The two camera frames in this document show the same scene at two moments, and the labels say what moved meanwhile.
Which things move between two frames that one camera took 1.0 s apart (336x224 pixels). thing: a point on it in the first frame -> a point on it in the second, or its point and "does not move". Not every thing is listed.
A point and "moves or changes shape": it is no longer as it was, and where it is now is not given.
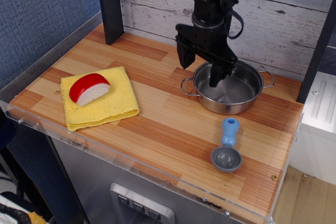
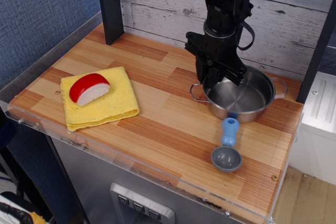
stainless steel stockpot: (237, 92) moves or changes shape
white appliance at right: (314, 149) does not move
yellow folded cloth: (118, 103) does not move
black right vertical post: (318, 54) does not move
